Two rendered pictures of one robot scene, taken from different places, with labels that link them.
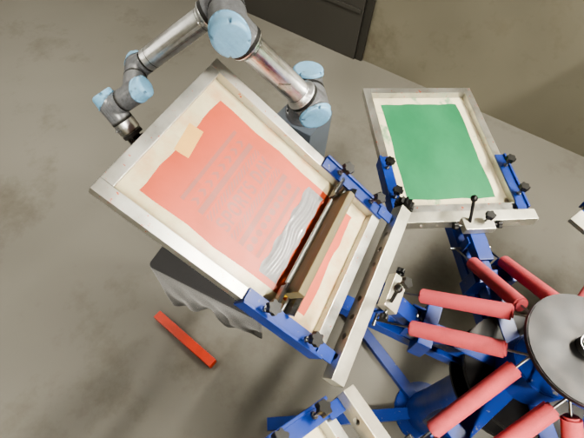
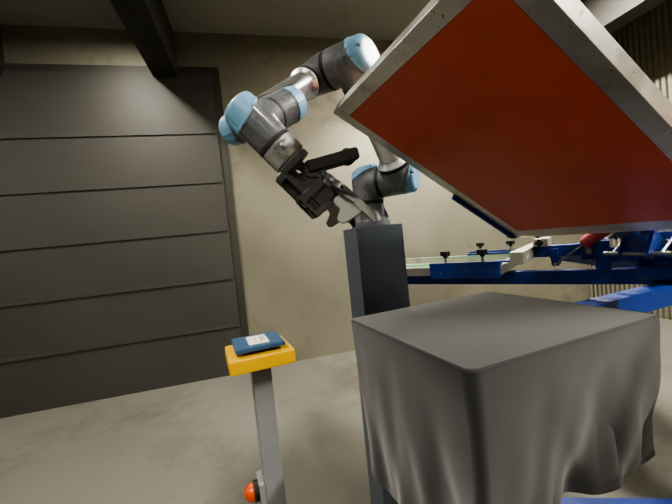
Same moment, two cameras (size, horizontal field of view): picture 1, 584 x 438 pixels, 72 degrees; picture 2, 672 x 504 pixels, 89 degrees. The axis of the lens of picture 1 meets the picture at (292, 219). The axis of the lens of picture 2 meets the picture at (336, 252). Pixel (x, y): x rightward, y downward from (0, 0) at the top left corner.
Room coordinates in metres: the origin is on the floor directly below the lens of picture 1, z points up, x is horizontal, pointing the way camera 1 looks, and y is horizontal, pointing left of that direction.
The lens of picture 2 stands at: (0.39, 1.00, 1.17)
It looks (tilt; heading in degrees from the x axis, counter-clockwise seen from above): 2 degrees down; 318
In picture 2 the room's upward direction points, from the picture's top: 6 degrees counter-clockwise
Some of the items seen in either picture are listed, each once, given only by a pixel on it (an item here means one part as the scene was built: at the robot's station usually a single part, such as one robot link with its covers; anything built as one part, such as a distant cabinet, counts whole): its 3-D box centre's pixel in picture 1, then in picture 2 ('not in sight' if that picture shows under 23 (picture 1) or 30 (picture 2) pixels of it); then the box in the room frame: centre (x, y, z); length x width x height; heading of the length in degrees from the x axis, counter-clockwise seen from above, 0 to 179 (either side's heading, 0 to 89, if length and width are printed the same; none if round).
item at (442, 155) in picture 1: (450, 157); (462, 247); (1.25, -0.67, 1.05); 1.08 x 0.61 x 0.23; 9
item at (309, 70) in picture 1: (307, 82); (368, 183); (1.27, 0.00, 1.37); 0.13 x 0.12 x 0.14; 13
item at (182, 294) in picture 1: (212, 308); (581, 450); (0.56, 0.29, 0.74); 0.46 x 0.04 x 0.42; 69
